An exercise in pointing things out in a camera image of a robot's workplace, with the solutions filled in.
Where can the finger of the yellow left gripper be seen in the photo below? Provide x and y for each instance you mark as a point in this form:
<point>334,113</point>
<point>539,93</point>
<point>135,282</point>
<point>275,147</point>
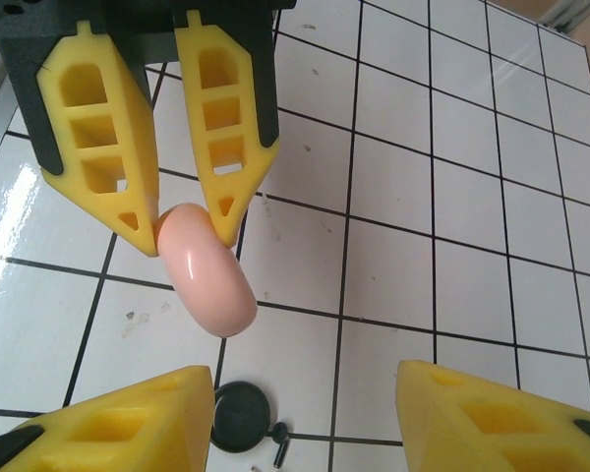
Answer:
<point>193,128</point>
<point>133,162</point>

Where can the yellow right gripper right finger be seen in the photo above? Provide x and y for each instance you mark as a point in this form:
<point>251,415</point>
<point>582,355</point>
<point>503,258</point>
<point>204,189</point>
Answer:
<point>452,432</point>

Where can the aluminium corner post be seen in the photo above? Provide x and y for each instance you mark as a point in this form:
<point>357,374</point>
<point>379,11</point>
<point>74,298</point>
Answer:
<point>565,12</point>

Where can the black earbud charging case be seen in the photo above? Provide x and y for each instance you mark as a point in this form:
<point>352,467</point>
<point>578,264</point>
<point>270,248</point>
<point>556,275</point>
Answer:
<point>241,415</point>

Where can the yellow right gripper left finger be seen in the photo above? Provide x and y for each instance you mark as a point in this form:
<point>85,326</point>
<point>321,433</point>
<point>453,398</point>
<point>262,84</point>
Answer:
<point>128,432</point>

